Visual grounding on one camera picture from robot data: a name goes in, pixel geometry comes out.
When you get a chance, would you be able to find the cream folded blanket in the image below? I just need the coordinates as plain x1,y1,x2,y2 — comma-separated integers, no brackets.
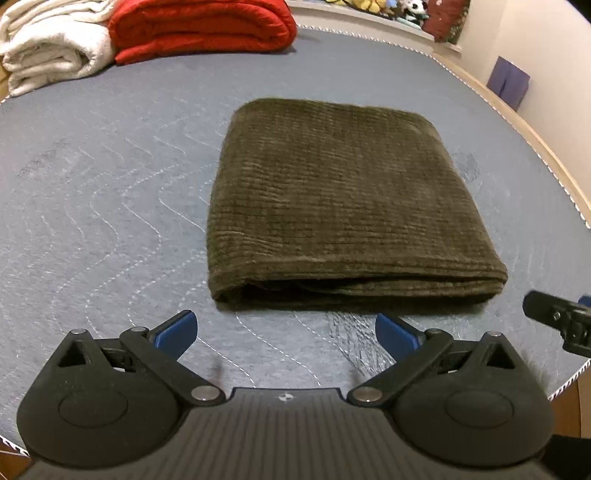
0,0,116,97

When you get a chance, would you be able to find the red folded blanket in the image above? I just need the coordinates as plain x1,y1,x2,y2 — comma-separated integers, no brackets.
107,0,297,65

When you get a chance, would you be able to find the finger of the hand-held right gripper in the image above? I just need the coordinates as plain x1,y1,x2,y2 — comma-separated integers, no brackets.
523,290,591,358

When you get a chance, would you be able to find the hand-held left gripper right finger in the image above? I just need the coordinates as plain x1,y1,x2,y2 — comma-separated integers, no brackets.
346,313,530,407

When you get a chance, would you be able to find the purple box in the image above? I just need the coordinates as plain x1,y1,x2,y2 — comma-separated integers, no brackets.
488,56,531,112

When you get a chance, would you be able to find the grey quilted mat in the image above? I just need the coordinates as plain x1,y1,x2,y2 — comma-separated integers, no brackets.
0,25,591,450

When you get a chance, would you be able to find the dark red patterned cushion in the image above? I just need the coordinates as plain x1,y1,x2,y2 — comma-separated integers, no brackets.
431,0,472,46

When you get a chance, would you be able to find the pile of plush toys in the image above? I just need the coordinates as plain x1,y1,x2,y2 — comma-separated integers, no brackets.
323,0,432,31

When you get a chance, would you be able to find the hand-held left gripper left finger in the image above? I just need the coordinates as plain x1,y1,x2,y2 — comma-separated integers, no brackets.
55,310,227,407

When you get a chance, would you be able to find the dark olive towel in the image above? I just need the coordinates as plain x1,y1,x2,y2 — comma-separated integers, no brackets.
205,97,509,313

